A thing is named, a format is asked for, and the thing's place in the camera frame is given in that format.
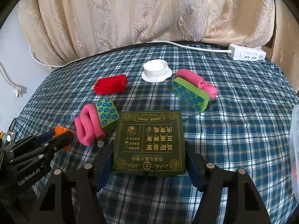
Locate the white plastic jar lid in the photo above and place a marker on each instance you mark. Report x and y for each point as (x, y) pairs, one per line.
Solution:
(156, 71)

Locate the white wall plug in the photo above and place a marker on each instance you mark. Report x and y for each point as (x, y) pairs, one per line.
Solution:
(17, 88)

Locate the cream patterned curtain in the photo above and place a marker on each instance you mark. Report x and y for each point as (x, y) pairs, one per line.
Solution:
(60, 31)

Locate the dark green tea box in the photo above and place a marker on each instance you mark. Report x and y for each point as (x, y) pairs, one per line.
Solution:
(150, 143)

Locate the green dotted block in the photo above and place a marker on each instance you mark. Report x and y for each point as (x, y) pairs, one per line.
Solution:
(108, 114)
(190, 94)

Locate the white power strip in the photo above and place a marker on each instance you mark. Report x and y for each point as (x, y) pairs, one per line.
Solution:
(243, 53)

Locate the pink foam roller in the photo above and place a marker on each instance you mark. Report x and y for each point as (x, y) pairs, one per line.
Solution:
(197, 81)
(88, 127)

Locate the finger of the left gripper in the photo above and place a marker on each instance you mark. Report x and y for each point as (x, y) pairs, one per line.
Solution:
(20, 155)
(34, 141)

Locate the blue plaid tablecloth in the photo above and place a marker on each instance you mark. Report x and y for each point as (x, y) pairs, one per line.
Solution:
(247, 125)

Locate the red building block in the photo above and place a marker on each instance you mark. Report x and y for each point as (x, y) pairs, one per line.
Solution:
(111, 85)

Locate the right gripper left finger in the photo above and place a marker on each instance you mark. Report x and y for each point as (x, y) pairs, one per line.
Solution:
(72, 195)

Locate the clear plastic bowl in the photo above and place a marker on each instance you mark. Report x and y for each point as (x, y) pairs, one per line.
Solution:
(293, 151)

